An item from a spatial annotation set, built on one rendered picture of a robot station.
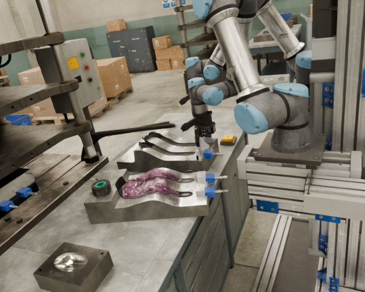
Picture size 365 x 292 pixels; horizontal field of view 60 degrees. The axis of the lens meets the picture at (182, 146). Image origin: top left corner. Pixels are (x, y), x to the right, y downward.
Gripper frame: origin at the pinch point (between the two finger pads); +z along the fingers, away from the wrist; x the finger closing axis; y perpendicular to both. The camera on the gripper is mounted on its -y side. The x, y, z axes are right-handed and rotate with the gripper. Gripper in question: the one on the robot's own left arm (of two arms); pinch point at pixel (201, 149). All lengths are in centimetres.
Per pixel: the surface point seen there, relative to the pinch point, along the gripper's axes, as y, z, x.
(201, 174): 5.3, 3.0, -17.3
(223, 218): 3, 50, 10
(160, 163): -20.5, 4.6, -6.9
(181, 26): -167, -27, 386
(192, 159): -3.0, 2.2, -6.1
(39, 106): -394, 57, 248
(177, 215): 1.5, 9.8, -38.4
